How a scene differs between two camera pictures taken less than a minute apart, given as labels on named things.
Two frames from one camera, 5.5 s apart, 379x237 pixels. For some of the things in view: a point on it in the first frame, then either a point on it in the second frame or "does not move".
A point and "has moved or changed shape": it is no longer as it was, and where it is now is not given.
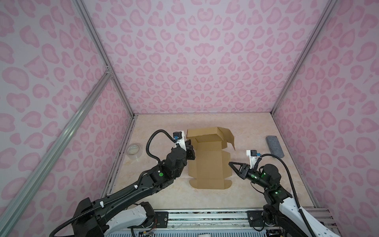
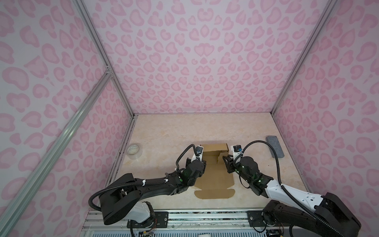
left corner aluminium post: x=83 y=10 does not move
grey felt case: x=274 y=146 does not move
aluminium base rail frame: x=210 y=222 does not move
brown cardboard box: x=211 y=166 has moved or changed shape
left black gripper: x=189 y=150 -> x=204 y=163
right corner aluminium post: x=330 y=6 does not move
